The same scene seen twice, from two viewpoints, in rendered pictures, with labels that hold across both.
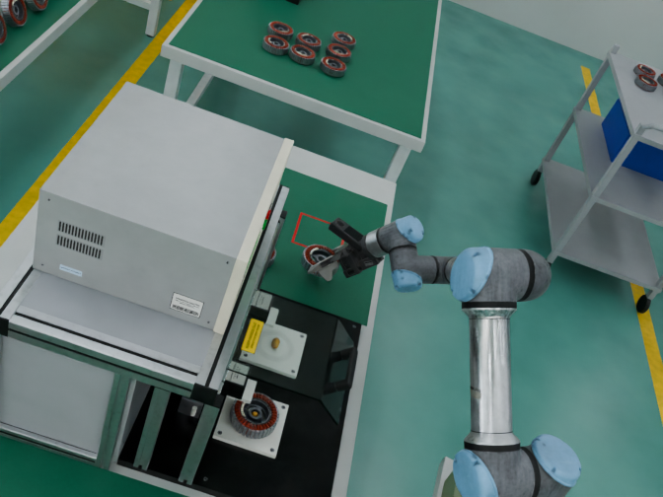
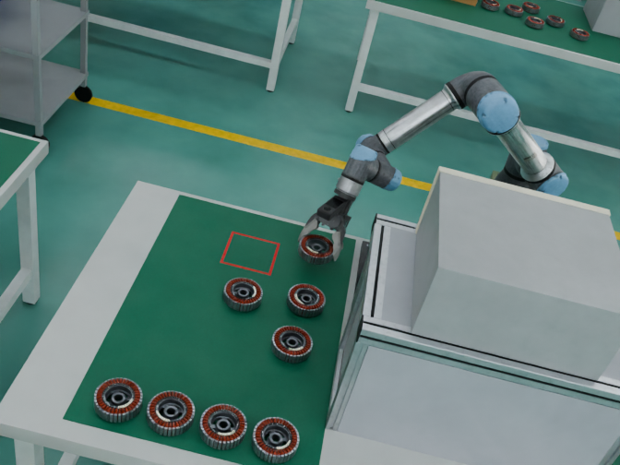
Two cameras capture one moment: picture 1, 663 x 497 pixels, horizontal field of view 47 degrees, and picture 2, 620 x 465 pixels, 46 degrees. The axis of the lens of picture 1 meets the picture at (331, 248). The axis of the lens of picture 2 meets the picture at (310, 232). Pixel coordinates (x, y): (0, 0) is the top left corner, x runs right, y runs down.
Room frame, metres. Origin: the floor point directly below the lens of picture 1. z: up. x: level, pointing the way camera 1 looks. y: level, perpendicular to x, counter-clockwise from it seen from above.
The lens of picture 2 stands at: (1.57, 1.76, 2.24)
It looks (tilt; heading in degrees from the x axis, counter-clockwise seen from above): 38 degrees down; 276
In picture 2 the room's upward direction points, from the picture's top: 15 degrees clockwise
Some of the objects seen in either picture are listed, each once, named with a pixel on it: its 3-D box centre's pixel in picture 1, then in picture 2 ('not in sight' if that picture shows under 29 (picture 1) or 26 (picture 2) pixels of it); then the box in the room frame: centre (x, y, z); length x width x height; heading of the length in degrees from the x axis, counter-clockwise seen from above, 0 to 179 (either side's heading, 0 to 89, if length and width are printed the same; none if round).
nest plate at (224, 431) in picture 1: (252, 420); not in sight; (1.12, 0.01, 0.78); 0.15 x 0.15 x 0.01; 6
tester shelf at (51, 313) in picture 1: (161, 247); (500, 305); (1.21, 0.34, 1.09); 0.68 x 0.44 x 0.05; 6
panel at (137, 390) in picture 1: (176, 310); not in sight; (1.22, 0.28, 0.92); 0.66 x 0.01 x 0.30; 6
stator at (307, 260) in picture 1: (320, 260); (316, 249); (1.71, 0.01, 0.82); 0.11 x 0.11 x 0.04
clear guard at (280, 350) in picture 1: (278, 349); not in sight; (1.13, 0.02, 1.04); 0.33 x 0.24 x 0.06; 96
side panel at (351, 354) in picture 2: not in sight; (351, 346); (1.53, 0.45, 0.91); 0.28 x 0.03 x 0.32; 96
